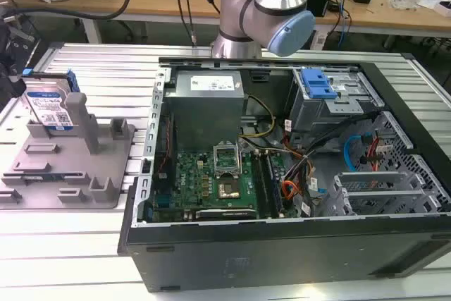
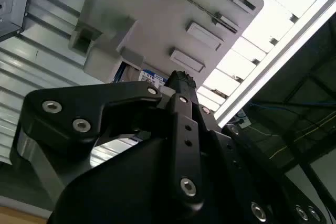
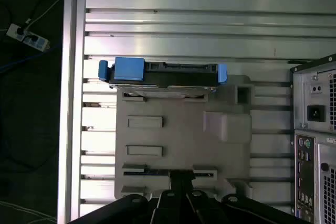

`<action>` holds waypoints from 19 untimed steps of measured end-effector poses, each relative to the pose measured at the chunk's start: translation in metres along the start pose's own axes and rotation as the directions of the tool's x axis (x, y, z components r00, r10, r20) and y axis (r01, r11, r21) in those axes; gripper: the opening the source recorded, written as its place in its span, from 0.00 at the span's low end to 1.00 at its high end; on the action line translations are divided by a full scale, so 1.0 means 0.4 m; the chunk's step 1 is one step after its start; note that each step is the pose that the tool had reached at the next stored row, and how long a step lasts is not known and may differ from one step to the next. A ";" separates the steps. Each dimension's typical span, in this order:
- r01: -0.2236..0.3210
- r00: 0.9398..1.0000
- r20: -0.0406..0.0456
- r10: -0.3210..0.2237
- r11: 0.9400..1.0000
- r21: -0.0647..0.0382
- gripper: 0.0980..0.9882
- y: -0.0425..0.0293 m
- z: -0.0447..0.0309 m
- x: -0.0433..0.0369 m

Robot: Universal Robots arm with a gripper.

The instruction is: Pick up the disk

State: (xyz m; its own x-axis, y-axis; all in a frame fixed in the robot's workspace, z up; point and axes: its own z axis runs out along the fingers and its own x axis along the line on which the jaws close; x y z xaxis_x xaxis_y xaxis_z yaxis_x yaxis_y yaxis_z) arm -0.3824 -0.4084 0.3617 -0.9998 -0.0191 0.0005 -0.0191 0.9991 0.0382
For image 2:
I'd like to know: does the hard disk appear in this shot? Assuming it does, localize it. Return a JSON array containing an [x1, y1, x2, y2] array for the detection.
[[112, 60, 166, 90]]

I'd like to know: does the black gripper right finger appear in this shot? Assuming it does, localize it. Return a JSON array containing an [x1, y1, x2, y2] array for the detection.
[[192, 82, 334, 224]]

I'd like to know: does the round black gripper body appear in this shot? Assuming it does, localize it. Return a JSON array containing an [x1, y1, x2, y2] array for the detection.
[[46, 132, 253, 224]]

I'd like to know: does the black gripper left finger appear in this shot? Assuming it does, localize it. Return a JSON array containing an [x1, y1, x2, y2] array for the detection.
[[9, 70, 206, 211]]

